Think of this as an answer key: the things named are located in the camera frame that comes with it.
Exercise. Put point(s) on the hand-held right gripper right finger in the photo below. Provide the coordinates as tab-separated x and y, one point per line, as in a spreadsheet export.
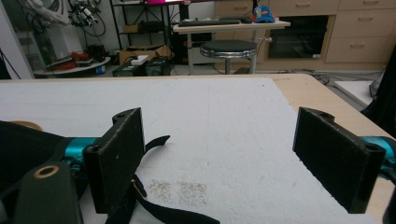
336	158

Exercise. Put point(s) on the white power adapter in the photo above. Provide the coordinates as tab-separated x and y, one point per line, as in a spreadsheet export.
140	59

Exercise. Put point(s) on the tan round rim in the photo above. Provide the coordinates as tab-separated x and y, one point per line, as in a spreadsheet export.
29	123

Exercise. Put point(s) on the black metal shelf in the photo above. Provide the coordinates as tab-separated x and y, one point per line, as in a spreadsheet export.
146	26

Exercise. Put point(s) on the black round stool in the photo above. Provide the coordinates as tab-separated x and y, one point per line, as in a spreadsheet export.
228	48

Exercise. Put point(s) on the white board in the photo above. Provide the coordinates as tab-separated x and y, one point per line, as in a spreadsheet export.
355	90

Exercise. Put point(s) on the black keyboard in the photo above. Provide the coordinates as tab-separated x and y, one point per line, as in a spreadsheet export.
208	22

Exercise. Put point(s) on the light wooden drawer cabinet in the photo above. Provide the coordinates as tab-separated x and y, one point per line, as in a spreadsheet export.
358	31

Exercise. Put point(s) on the white foam mat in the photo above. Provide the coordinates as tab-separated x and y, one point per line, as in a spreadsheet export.
202	124

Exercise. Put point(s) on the black equipment box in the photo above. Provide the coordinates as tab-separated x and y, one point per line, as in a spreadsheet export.
158	67
126	71

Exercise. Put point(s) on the cardboard box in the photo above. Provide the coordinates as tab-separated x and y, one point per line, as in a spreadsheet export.
126	55

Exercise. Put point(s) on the round white platform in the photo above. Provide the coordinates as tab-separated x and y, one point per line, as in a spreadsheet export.
90	67

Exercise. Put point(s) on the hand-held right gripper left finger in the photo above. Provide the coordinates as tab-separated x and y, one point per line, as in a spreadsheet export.
115	161

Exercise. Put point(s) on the black built-in oven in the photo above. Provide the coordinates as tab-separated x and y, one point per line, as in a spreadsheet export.
297	37

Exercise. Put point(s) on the dark curtain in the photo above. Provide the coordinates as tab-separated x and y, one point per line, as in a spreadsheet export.
386	102

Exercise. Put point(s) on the blue cap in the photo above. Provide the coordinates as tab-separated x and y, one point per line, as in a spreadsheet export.
263	15

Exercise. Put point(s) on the light wooden desk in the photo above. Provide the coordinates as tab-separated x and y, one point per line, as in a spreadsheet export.
264	25

